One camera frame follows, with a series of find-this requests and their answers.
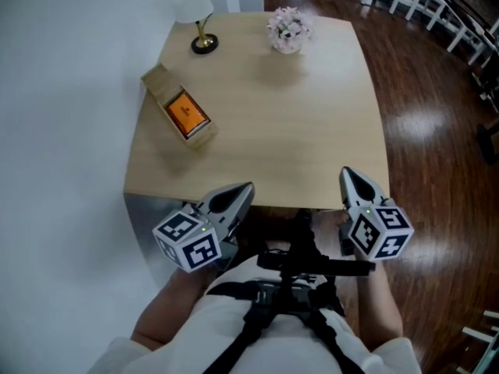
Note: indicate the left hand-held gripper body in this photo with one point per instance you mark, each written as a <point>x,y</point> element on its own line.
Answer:
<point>191,244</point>

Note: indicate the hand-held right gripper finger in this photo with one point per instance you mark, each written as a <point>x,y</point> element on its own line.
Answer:
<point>343,189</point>
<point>362,189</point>

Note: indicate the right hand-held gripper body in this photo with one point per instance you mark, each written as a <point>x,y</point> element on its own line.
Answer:
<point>382,234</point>

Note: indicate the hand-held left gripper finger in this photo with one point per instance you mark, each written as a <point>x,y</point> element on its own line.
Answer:
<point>228,201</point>
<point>243,214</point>

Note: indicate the orange box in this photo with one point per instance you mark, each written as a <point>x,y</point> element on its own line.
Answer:
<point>187,111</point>

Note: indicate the wooden box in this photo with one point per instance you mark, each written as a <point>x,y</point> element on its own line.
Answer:
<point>156,78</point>

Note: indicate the person's left forearm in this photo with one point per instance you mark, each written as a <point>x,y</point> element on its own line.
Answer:
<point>171,306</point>

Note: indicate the person's right forearm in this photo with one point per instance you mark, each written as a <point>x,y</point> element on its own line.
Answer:
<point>378,306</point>

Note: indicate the black chest-mounted device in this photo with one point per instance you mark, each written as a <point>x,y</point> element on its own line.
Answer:
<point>331,266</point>

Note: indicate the person's white shirt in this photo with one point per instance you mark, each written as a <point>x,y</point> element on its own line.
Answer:
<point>218,337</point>

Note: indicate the black chest harness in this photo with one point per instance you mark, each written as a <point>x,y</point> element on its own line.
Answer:
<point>253,325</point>

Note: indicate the round wooden table black base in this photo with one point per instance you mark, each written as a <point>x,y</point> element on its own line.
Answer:
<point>491,142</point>

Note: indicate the pink flowers in white vase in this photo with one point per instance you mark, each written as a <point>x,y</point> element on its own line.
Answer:
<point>290,29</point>

